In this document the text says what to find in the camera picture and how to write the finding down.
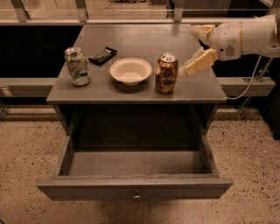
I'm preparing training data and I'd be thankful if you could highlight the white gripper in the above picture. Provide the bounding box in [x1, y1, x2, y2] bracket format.
[182, 22, 242, 77]

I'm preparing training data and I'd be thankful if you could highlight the orange soda can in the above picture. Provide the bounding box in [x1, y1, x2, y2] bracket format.
[156, 52, 179, 94]

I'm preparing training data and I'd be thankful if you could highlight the grey metal railing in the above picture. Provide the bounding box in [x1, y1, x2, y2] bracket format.
[0, 0, 280, 27]

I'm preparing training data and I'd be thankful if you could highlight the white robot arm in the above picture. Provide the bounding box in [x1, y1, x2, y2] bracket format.
[183, 15, 280, 76]

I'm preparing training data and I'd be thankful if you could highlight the open grey top drawer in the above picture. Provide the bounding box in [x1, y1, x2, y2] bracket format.
[38, 136, 233, 200]

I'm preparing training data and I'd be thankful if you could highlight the grey cabinet counter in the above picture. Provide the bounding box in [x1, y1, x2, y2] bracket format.
[47, 24, 226, 130]

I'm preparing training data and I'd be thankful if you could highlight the white cable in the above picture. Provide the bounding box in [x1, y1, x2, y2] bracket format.
[227, 55, 263, 102]

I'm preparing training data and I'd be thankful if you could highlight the metal stand pole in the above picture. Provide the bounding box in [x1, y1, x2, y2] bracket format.
[238, 56, 273, 122]

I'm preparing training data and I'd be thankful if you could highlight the green white soda can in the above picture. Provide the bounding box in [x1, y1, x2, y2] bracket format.
[65, 46, 90, 87]

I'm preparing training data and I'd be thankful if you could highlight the black snack bar wrapper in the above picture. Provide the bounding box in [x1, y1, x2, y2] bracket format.
[88, 46, 118, 66]

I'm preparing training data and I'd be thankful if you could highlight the white paper bowl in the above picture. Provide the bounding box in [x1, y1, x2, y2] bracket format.
[109, 58, 152, 86]

